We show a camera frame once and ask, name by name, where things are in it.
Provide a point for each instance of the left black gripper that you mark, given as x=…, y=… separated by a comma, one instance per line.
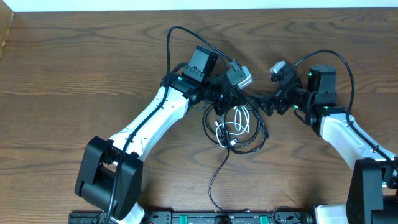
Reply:
x=232, y=99

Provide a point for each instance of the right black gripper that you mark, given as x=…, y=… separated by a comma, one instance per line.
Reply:
x=267, y=106

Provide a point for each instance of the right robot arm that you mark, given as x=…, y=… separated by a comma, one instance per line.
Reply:
x=373, y=166

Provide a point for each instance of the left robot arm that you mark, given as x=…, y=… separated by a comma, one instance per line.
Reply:
x=110, y=175

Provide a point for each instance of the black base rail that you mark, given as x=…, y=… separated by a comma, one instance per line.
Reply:
x=282, y=215

